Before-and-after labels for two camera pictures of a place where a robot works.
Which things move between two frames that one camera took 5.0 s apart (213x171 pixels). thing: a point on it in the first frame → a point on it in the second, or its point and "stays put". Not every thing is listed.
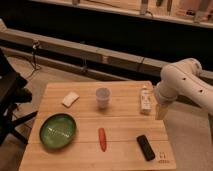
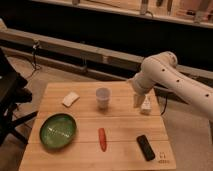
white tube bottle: [146, 101] stays put
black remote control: [145, 147] stays put
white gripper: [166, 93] → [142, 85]
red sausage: [102, 139] stays put
